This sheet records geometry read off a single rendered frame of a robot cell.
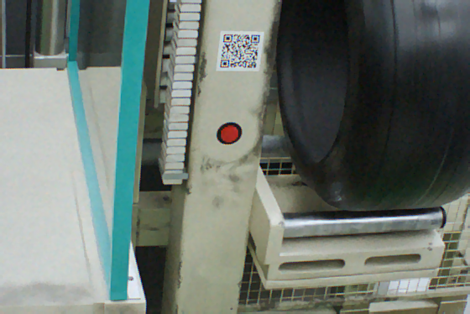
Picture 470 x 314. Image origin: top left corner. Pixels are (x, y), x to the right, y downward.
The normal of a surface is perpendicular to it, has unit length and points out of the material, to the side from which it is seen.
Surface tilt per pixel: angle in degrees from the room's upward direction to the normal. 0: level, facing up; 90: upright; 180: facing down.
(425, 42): 61
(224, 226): 90
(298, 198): 0
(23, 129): 0
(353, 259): 90
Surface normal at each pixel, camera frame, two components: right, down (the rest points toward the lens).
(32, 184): 0.11, -0.86
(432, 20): 0.24, -0.11
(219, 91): 0.22, 0.51
